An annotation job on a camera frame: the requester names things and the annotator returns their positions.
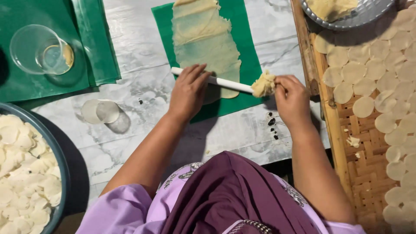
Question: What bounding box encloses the person's left hand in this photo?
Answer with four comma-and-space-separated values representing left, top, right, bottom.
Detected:
167, 63, 213, 123

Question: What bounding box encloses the person's right hand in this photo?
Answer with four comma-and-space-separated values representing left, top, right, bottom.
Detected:
274, 75, 313, 131

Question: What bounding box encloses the lump of pale dough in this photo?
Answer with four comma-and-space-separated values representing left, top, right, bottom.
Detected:
251, 70, 277, 98

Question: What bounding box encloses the white rolling pin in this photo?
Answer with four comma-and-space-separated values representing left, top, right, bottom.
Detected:
171, 67, 256, 94

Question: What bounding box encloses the green plastic sheet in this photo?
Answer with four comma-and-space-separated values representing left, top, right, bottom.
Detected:
151, 0, 264, 124

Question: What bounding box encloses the rolled thin dough sheet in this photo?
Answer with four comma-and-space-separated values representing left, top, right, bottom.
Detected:
171, 0, 242, 100

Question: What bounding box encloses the small dough scrap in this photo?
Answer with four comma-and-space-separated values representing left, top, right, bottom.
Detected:
346, 135, 361, 149

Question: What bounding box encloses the dough slab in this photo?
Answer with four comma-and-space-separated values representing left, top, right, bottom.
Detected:
305, 0, 359, 23

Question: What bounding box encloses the spread of drying dough discs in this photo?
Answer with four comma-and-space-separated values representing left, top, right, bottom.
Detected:
313, 8, 416, 229

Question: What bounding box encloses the silver metal tray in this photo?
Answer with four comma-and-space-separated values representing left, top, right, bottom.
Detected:
299, 0, 396, 32

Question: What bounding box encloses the woven bamboo tray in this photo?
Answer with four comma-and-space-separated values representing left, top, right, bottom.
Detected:
291, 0, 416, 234

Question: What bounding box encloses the purple headscarf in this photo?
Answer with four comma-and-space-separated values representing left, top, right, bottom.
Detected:
161, 151, 326, 234

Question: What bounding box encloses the beaded brooch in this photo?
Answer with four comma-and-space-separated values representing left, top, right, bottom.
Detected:
227, 219, 274, 234

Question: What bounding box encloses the clear plastic cup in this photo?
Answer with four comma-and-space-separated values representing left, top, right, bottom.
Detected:
9, 24, 75, 76
80, 99, 132, 135

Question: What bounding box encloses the stack of green plastic sheets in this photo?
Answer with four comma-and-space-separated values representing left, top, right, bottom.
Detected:
0, 0, 122, 103

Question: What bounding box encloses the lilac patterned garment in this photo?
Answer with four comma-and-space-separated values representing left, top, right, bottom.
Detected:
75, 161, 367, 234

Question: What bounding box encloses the blue round basin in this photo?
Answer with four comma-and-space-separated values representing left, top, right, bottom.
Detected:
0, 102, 72, 234

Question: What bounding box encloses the pile of cut dough discs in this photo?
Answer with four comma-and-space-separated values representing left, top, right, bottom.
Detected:
0, 114, 62, 234

